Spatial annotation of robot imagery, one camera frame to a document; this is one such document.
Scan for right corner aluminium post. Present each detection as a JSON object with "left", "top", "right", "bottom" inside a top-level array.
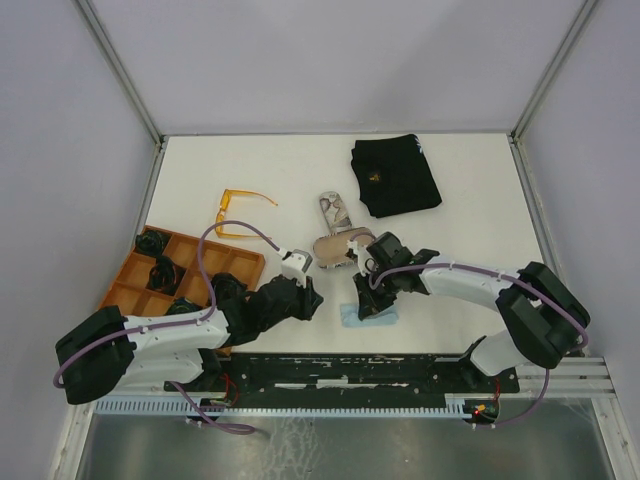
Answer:
[{"left": 510, "top": 0, "right": 601, "bottom": 142}]

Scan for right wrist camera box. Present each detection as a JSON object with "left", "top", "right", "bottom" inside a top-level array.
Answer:
[{"left": 345, "top": 240, "right": 362, "bottom": 262}]

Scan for flag print glasses case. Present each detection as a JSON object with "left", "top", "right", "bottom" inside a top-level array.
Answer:
[{"left": 313, "top": 228, "right": 374, "bottom": 269}]

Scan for corner aluminium post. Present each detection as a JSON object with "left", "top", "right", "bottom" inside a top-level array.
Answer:
[
  {"left": 72, "top": 0, "right": 164, "bottom": 144},
  {"left": 510, "top": 0, "right": 601, "bottom": 142}
]

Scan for black sunglasses in tray corner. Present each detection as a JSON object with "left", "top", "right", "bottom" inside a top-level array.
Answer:
[{"left": 134, "top": 229, "right": 170, "bottom": 257}]

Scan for orange sunglasses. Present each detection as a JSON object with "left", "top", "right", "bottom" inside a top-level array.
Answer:
[{"left": 215, "top": 189, "right": 278, "bottom": 240}]

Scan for left corner aluminium post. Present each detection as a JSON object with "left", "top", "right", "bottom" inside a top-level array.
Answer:
[{"left": 72, "top": 0, "right": 164, "bottom": 144}]

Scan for black sunglasses in tray middle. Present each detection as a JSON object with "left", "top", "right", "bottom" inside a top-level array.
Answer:
[{"left": 147, "top": 256, "right": 185, "bottom": 295}]

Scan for orange compartment tray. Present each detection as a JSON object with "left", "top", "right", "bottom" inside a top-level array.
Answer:
[{"left": 101, "top": 225, "right": 265, "bottom": 317}]

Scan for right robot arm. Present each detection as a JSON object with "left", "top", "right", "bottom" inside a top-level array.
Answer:
[{"left": 347, "top": 232, "right": 590, "bottom": 391}]

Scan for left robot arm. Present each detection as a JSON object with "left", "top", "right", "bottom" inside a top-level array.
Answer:
[{"left": 53, "top": 273, "right": 323, "bottom": 405}]

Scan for aluminium frame rail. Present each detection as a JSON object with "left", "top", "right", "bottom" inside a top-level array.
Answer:
[{"left": 92, "top": 352, "right": 613, "bottom": 398}]

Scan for light blue cable duct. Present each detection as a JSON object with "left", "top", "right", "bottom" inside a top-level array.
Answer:
[{"left": 94, "top": 394, "right": 476, "bottom": 417}]

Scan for map print glasses case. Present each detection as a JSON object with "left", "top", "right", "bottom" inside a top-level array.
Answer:
[{"left": 319, "top": 191, "right": 353, "bottom": 234}]

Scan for black folded cloth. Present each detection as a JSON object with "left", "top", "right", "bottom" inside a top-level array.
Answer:
[{"left": 351, "top": 134, "right": 442, "bottom": 218}]

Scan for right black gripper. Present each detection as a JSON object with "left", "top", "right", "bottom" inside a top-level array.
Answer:
[{"left": 352, "top": 266, "right": 400, "bottom": 320}]

